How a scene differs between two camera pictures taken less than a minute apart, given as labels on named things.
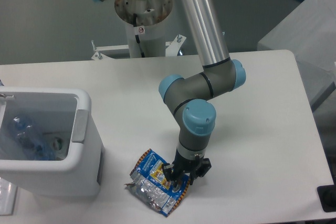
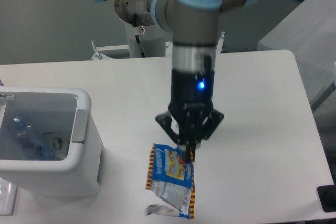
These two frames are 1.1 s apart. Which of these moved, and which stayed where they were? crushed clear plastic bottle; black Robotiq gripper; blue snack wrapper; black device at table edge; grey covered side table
Moved: blue snack wrapper; black Robotiq gripper
Stayed: black device at table edge; crushed clear plastic bottle; grey covered side table
